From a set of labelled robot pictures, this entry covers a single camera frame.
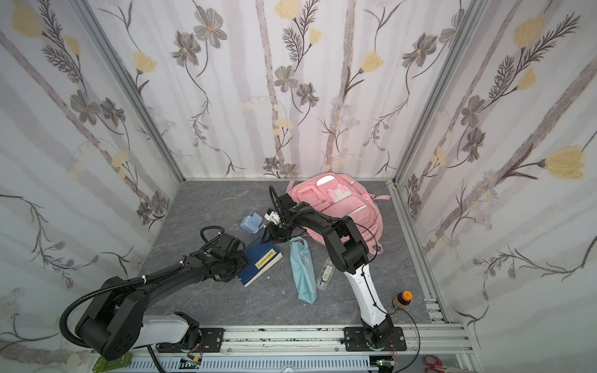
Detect blue book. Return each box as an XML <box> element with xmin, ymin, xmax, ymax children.
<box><xmin>237</xmin><ymin>239</ymin><xmax>283</xmax><ymax>288</ymax></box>

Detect pink backpack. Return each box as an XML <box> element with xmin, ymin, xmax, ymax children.
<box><xmin>286</xmin><ymin>173</ymin><xmax>390</xmax><ymax>255</ymax></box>

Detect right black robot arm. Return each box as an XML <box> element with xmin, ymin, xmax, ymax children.
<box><xmin>261</xmin><ymin>185</ymin><xmax>395</xmax><ymax>349</ymax></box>

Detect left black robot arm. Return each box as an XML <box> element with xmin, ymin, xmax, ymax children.
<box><xmin>59</xmin><ymin>227</ymin><xmax>249</xmax><ymax>361</ymax></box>

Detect light blue pencil sharpener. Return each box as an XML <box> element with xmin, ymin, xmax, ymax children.
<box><xmin>240</xmin><ymin>211</ymin><xmax>264</xmax><ymax>234</ymax></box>

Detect teal pencil case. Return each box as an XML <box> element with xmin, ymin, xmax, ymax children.
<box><xmin>289</xmin><ymin>236</ymin><xmax>317</xmax><ymax>305</ymax></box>

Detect clear plastic case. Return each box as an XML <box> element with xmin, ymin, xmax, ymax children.
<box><xmin>317</xmin><ymin>258</ymin><xmax>335</xmax><ymax>290</ymax></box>

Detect brown bottle orange cap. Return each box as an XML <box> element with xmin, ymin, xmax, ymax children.
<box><xmin>392</xmin><ymin>291</ymin><xmax>413</xmax><ymax>309</ymax></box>

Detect green circuit board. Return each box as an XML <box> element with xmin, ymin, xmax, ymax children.
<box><xmin>92</xmin><ymin>352</ymin><xmax>133</xmax><ymax>373</ymax></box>

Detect red scissors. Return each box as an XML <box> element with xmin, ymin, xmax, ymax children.
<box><xmin>423</xmin><ymin>355</ymin><xmax>446</xmax><ymax>373</ymax></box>

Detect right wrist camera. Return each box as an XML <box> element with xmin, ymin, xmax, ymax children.
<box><xmin>264</xmin><ymin>209</ymin><xmax>281</xmax><ymax>225</ymax></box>

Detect white cable duct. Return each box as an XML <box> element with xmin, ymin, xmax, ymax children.
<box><xmin>118</xmin><ymin>356</ymin><xmax>374</xmax><ymax>373</ymax></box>

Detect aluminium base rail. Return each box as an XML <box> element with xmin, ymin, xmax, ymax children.
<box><xmin>86</xmin><ymin>324</ymin><xmax>481</xmax><ymax>373</ymax></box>

